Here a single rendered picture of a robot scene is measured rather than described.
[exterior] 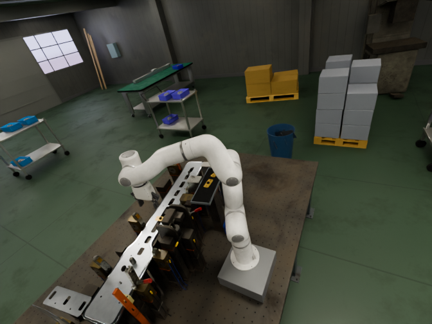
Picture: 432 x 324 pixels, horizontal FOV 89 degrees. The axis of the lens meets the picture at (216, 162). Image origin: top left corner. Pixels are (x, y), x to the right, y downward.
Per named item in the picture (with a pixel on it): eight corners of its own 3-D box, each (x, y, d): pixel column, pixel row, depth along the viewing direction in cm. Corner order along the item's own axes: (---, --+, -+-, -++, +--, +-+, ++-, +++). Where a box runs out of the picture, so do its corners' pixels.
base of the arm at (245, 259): (261, 246, 150) (258, 229, 139) (256, 274, 136) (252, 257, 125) (234, 242, 157) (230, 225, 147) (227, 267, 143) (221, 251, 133)
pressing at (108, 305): (186, 161, 219) (185, 160, 218) (206, 162, 211) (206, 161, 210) (80, 318, 116) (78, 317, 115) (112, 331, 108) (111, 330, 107)
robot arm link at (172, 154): (187, 173, 91) (123, 192, 96) (190, 153, 104) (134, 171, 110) (178, 156, 86) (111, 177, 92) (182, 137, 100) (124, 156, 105)
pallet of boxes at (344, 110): (323, 114, 449) (328, 55, 387) (367, 115, 413) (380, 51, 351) (313, 143, 372) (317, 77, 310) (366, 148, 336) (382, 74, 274)
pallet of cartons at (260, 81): (240, 103, 583) (236, 72, 538) (254, 88, 657) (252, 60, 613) (296, 103, 516) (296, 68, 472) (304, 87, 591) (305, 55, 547)
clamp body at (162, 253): (175, 279, 153) (157, 247, 132) (189, 283, 150) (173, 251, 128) (171, 288, 148) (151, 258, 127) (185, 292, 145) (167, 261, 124)
